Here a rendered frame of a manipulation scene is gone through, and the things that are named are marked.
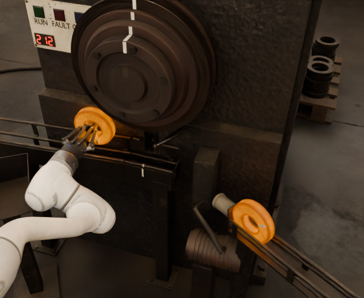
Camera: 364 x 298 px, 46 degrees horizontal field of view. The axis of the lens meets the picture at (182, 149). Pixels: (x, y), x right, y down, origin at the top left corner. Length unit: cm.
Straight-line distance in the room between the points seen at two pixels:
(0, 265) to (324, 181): 215
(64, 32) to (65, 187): 56
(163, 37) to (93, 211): 56
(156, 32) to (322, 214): 161
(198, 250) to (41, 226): 67
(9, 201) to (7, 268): 83
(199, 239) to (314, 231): 98
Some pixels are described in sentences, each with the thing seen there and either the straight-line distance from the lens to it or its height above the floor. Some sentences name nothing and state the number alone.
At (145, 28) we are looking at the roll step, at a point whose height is 128.
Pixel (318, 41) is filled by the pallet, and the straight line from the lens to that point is 357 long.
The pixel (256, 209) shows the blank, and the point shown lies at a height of 78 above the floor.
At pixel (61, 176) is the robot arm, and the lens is 140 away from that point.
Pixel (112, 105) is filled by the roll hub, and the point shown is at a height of 103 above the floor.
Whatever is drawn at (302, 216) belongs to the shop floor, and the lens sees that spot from 250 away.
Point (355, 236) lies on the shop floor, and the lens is 250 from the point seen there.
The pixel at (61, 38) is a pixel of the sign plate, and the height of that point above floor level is 111.
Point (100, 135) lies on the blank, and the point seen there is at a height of 80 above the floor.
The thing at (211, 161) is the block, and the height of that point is 80.
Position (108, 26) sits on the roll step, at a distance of 132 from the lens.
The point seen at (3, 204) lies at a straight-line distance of 175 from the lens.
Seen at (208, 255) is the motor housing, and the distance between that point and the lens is 161.
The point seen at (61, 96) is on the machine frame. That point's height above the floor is 87.
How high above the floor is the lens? 179
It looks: 40 degrees down
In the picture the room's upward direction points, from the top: 1 degrees clockwise
